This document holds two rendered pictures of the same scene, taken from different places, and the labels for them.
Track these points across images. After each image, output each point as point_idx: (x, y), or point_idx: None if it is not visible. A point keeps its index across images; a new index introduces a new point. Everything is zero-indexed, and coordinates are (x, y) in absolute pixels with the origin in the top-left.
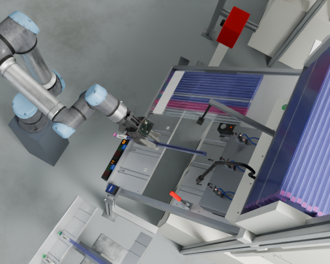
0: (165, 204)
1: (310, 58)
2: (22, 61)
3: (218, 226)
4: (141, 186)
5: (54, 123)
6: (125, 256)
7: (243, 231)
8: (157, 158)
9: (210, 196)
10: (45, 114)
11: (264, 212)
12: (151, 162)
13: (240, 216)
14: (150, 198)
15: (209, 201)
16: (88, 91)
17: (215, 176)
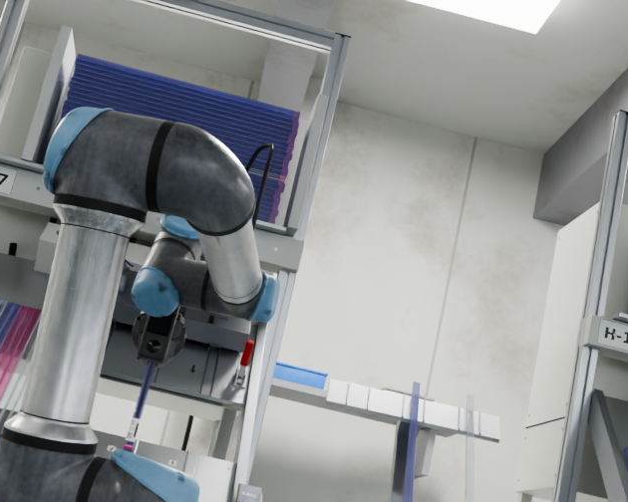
0: (247, 406)
1: (38, 138)
2: (120, 279)
3: (264, 336)
4: (214, 463)
5: (268, 281)
6: (379, 411)
7: (295, 245)
8: (141, 443)
9: (231, 320)
10: (260, 275)
11: (321, 124)
12: (152, 454)
13: (294, 209)
14: (243, 433)
15: (240, 321)
16: (185, 219)
17: (193, 315)
